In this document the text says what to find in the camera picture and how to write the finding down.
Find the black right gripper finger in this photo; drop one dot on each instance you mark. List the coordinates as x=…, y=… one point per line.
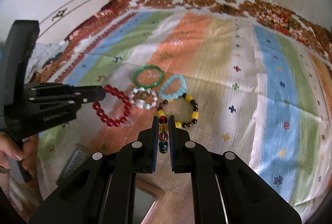
x=55, y=94

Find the striped colourful bed blanket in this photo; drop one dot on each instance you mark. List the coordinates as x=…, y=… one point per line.
x=260, y=94

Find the floral brown bedsheet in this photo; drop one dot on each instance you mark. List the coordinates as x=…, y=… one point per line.
x=270, y=15

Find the crumpled grey cloth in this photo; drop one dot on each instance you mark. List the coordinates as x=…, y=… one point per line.
x=42, y=55

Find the white wooden headboard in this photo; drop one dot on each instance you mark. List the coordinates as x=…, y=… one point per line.
x=60, y=23

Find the rectangular metal tin box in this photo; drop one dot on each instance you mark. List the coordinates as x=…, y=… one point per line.
x=129, y=195

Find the green jade bangle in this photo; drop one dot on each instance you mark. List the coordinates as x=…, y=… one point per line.
x=148, y=76

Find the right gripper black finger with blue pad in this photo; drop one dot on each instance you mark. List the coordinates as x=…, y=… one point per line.
x=224, y=188
x=124, y=177

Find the person's left hand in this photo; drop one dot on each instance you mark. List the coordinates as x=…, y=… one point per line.
x=28, y=154

